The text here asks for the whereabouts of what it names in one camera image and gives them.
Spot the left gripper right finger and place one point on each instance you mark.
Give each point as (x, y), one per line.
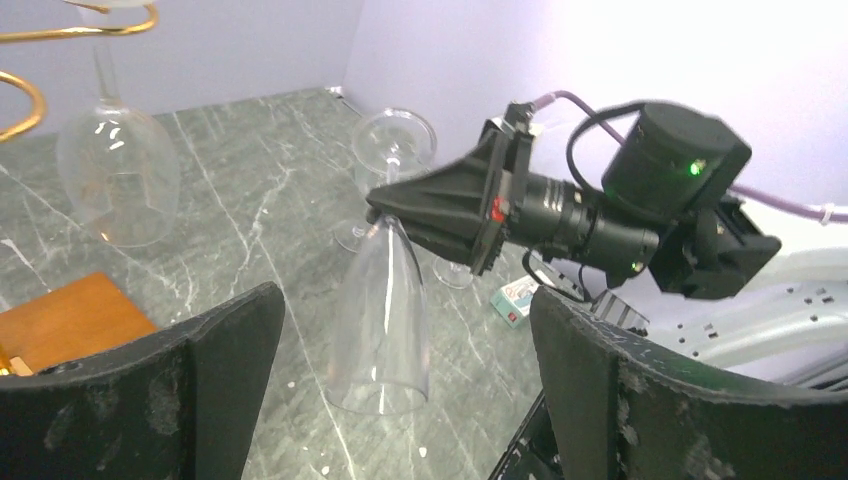
(624, 407)

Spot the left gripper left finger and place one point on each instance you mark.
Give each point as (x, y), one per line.
(180, 403)

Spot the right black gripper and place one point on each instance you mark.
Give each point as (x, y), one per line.
(462, 211)

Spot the clear champagne flute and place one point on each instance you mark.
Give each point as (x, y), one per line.
(379, 358)

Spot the clear wine glass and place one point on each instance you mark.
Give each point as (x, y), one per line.
(118, 166)

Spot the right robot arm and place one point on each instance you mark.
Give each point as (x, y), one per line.
(668, 205)

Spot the clear glass right front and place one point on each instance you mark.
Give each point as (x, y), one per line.
(451, 274)

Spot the clear glass far right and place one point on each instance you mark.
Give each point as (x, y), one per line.
(391, 145)

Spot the small white card box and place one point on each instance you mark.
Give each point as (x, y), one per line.
(512, 302)

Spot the gold wire wine glass rack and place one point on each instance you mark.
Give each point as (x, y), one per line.
(57, 304)

